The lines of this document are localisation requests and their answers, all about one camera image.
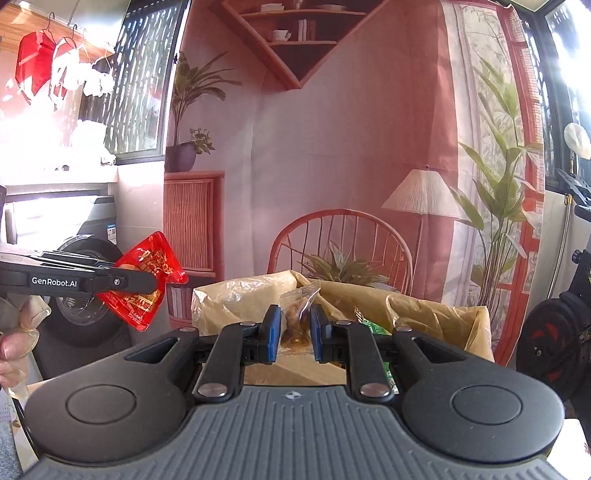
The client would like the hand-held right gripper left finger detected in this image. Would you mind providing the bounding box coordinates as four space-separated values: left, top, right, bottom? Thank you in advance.
122 305 283 401

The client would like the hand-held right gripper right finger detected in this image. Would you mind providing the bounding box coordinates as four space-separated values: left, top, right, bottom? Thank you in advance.
310 305 469 400

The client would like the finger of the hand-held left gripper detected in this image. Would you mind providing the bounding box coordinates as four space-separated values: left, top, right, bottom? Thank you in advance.
91 271 158 295
46 250 124 269

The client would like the clear brown snack packet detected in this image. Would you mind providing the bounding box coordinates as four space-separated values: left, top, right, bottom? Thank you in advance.
277 285 321 356

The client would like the red snack packet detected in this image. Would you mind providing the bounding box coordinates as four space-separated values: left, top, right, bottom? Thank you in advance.
99 231 190 333

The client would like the taped cardboard box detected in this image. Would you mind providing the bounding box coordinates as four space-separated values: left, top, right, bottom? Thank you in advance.
191 270 495 386

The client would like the person's left hand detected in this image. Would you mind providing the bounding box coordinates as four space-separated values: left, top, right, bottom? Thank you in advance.
0 295 52 402

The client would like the bright green snack packet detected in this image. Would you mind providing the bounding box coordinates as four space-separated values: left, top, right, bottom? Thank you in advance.
358 318 399 394

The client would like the grey washing machine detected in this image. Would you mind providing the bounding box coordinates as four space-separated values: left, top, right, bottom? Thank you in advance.
0 194 122 376

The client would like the white cloth bundle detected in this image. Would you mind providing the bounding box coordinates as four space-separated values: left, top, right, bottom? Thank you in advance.
69 119 117 167

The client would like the red white hanging garment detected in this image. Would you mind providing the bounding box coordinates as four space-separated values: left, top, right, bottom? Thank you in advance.
48 37 85 112

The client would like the window with metal grille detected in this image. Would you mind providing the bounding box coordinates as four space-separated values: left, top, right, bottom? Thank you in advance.
78 0 190 162

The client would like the black exercise bike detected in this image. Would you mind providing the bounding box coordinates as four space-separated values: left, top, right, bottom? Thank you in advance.
515 168 591 402

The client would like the metal pipe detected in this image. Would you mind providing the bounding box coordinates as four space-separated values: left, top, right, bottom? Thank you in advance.
560 194 572 296

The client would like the white round cloth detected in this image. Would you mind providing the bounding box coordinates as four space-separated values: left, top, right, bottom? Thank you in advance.
563 122 591 161

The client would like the dark framed window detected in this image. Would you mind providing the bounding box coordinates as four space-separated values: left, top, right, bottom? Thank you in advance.
531 0 591 188

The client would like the printed room wall poster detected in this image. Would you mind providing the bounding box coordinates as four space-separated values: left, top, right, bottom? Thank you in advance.
164 0 548 365

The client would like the wooden clothes rail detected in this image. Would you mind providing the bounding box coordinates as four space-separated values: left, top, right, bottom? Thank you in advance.
0 9 116 61

